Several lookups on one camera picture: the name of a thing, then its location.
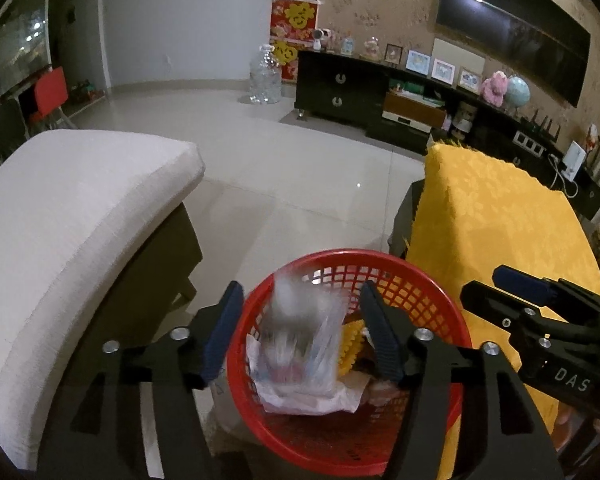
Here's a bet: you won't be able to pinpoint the clear plastic bag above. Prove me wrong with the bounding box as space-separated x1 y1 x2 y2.
257 272 348 396

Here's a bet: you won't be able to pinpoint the white paper sheet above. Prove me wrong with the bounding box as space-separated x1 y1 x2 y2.
246 335 372 416

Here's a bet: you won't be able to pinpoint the red plastic mesh basket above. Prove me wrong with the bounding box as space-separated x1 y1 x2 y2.
226 249 471 477

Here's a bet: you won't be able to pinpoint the yellow floral tablecloth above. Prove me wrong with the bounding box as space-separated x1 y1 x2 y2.
404 142 600 480

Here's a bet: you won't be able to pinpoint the white router box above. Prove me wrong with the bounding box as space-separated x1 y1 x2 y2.
562 141 586 182

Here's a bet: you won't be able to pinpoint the white cushioned bench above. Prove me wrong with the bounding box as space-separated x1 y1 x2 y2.
0 129 204 470

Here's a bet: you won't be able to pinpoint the black wifi router antennas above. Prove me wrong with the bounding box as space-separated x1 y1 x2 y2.
520 115 562 143

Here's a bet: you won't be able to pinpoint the light blue globe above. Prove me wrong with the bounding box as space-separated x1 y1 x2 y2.
504 76 531 108

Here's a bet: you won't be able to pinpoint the pink plush toy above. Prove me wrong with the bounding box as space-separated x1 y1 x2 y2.
480 70 508 107

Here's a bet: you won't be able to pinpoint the black tv cabinet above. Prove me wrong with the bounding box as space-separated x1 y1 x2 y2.
294 51 600 219

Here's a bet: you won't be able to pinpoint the large clear water jug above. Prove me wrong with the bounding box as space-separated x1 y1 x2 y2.
249 44 282 104

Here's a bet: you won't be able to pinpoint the red chair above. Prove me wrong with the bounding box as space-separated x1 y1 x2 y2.
30 67 69 125

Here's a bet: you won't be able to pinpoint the wall mounted black television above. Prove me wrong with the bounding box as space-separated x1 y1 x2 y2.
436 0 591 107

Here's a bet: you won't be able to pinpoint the red festive wall poster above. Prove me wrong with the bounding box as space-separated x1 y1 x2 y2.
270 0 318 82

